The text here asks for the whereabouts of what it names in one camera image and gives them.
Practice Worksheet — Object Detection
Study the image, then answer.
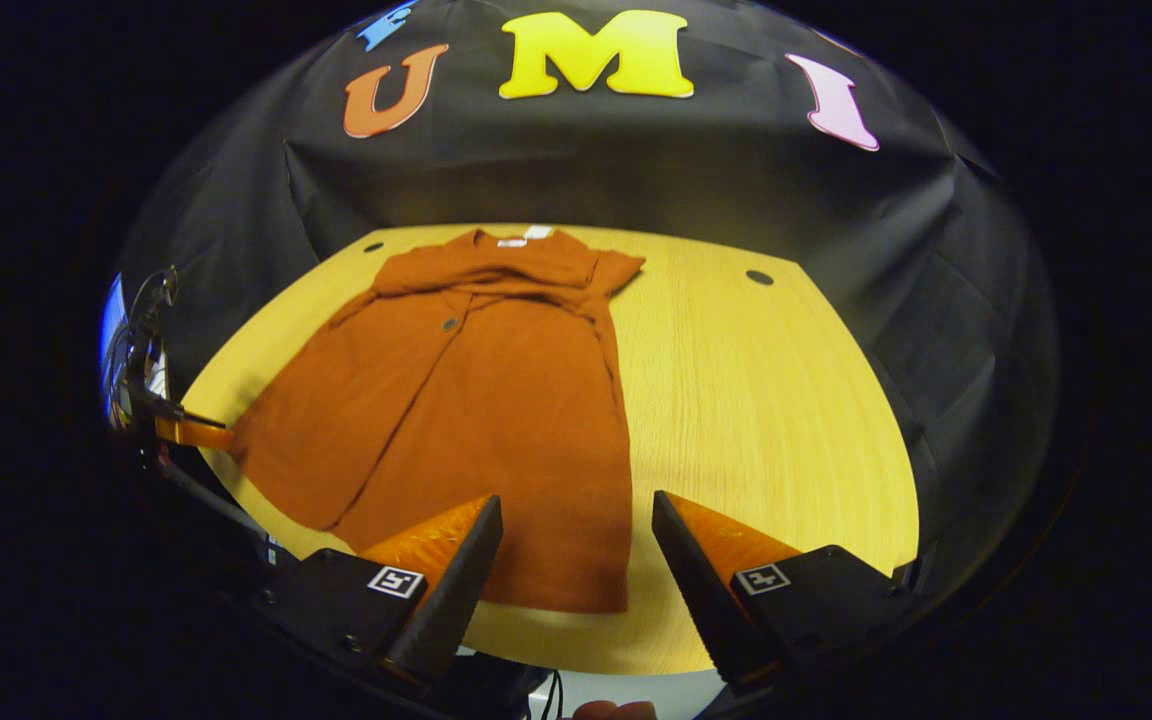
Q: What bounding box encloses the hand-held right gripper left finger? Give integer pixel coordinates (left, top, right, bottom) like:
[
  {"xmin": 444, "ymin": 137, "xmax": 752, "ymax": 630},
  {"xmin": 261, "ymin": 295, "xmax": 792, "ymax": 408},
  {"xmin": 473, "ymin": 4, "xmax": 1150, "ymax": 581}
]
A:
[{"xmin": 252, "ymin": 494, "xmax": 505, "ymax": 685}]

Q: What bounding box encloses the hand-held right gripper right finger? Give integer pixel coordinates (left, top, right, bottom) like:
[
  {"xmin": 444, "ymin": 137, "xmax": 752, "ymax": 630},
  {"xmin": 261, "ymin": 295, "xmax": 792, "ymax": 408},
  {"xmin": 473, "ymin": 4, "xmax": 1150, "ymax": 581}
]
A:
[{"xmin": 650, "ymin": 490, "xmax": 925, "ymax": 689}]

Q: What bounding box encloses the rust orange buttoned garment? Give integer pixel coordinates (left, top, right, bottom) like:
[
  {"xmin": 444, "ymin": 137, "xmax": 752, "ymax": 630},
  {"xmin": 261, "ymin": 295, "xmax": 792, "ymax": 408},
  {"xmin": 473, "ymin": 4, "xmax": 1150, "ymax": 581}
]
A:
[{"xmin": 229, "ymin": 228, "xmax": 647, "ymax": 614}]

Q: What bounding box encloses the computer monitor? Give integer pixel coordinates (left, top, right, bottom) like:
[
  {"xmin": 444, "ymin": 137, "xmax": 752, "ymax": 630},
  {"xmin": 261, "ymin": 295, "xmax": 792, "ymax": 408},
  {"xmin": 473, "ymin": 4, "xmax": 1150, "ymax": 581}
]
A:
[{"xmin": 99, "ymin": 272, "xmax": 132, "ymax": 431}]

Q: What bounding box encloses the black backdrop cloth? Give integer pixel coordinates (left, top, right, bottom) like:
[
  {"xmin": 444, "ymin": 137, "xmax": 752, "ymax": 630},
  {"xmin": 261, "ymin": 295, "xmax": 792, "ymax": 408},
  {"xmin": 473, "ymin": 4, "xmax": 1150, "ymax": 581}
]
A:
[{"xmin": 114, "ymin": 0, "xmax": 1062, "ymax": 601}]

